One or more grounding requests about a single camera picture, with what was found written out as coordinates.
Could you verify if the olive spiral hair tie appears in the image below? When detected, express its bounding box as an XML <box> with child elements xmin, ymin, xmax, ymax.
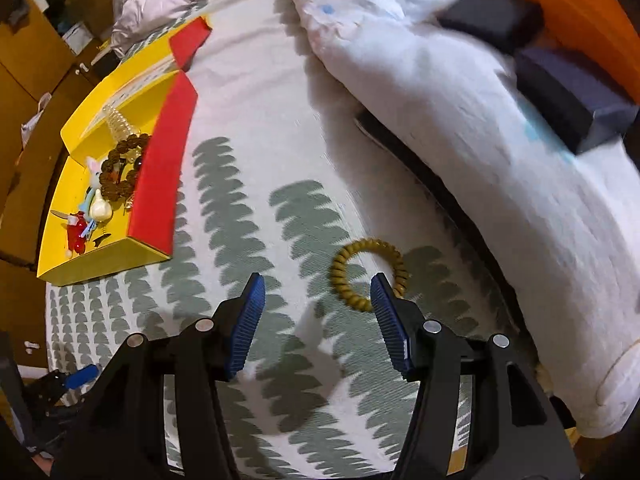
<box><xmin>329</xmin><ymin>239</ymin><xmax>407</xmax><ymax>312</ymax></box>

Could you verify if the white fluffy rabbit hair clip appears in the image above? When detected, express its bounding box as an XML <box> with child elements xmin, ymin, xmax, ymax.
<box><xmin>84</xmin><ymin>156</ymin><xmax>104</xmax><ymax>189</ymax></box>

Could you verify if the leaf pattern bedsheet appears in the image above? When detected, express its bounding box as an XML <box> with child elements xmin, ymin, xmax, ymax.
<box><xmin>45</xmin><ymin>0</ymin><xmax>543</xmax><ymax>480</ymax></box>

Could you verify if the white blue box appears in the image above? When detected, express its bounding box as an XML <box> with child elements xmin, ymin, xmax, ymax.
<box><xmin>62</xmin><ymin>22</ymin><xmax>92</xmax><ymax>57</ymax></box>

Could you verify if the white gourd ornament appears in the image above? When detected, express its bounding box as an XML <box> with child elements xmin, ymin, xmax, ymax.
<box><xmin>91</xmin><ymin>192</ymin><xmax>112</xmax><ymax>222</ymax></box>

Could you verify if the clear yellow coil hair tie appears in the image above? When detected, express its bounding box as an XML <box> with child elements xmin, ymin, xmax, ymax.
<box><xmin>102</xmin><ymin>107</ymin><xmax>136</xmax><ymax>141</ymax></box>

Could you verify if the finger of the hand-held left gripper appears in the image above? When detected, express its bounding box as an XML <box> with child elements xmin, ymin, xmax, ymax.
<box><xmin>47</xmin><ymin>364</ymin><xmax>100</xmax><ymax>396</ymax></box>

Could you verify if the white floral quilt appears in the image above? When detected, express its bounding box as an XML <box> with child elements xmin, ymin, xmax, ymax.
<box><xmin>280</xmin><ymin>0</ymin><xmax>640</xmax><ymax>443</ymax></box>

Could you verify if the wooden bedside cabinet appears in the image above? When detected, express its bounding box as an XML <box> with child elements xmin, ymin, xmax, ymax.
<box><xmin>0</xmin><ymin>72</ymin><xmax>103</xmax><ymax>383</ymax></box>

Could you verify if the brown bead bracelet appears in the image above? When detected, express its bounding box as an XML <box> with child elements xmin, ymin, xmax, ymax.
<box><xmin>98</xmin><ymin>133</ymin><xmax>153</xmax><ymax>201</ymax></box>

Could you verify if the pink quilt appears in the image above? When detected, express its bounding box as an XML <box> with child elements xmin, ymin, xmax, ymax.
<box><xmin>111</xmin><ymin>0</ymin><xmax>282</xmax><ymax>54</ymax></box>

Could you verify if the yellow cardboard box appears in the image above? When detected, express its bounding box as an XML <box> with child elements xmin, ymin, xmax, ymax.
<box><xmin>36</xmin><ymin>16</ymin><xmax>212</xmax><ymax>287</ymax></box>

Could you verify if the white plastic bag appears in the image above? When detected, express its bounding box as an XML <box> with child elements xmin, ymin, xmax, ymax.
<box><xmin>20</xmin><ymin>92</ymin><xmax>54</xmax><ymax>147</ymax></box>

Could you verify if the light blue ring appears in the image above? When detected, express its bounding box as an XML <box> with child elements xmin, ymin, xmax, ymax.
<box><xmin>77</xmin><ymin>185</ymin><xmax>98</xmax><ymax>224</ymax></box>

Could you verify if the wooden wardrobe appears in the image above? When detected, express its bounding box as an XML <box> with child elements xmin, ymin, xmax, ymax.
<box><xmin>0</xmin><ymin>0</ymin><xmax>117</xmax><ymax>111</ymax></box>

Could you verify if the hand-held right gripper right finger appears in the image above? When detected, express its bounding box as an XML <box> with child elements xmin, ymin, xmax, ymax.
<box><xmin>370</xmin><ymin>272</ymin><xmax>583</xmax><ymax>480</ymax></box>

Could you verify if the dark blue box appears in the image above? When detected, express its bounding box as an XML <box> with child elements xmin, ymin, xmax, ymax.
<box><xmin>439</xmin><ymin>0</ymin><xmax>546</xmax><ymax>56</ymax></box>
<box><xmin>515</xmin><ymin>47</ymin><xmax>640</xmax><ymax>156</ymax></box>

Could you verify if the red white hair clip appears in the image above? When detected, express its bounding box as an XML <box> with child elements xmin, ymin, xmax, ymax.
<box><xmin>51</xmin><ymin>209</ymin><xmax>87</xmax><ymax>241</ymax></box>

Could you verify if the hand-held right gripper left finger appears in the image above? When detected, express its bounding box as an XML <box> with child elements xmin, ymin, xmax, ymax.
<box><xmin>50</xmin><ymin>272</ymin><xmax>266</xmax><ymax>480</ymax></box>

